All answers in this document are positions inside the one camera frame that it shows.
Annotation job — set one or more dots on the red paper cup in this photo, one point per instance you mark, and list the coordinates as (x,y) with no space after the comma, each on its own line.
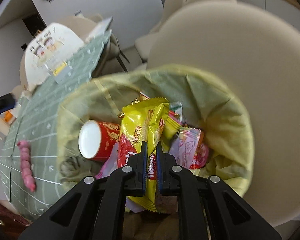
(105,135)

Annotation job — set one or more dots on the pink white snack bag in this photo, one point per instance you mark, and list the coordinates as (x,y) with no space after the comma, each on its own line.
(187,145)

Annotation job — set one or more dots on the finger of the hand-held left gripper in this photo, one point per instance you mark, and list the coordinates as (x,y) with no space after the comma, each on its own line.
(5,102)

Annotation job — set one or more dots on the beige mesh food cover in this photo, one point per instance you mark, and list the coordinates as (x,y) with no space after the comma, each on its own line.
(52,52)

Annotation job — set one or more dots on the pink caterpillar toy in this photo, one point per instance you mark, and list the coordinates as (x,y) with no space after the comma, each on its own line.
(26,165)

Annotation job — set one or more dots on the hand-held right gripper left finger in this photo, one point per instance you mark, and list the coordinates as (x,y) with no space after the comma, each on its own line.
(142,160)

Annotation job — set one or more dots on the person's maroon clothing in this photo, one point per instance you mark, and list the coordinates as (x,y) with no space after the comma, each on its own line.
(7,212)

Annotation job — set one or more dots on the orange white tissue box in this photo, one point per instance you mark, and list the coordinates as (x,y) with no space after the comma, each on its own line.
(8,116)

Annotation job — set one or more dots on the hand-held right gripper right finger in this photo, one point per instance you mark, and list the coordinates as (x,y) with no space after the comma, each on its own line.
(162,172)

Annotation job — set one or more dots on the black wall switch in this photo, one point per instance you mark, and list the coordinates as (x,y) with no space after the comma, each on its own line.
(24,47)

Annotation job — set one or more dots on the dark doorway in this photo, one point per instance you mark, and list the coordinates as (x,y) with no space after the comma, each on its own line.
(33,23)

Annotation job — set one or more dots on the small yellow packet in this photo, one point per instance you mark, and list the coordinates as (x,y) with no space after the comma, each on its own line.
(171,132)

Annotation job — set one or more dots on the yellow red wafer wrapper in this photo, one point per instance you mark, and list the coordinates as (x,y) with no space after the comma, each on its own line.
(137,125)

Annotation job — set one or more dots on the yellow plastic bin bag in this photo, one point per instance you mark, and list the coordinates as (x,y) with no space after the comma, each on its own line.
(210,100)

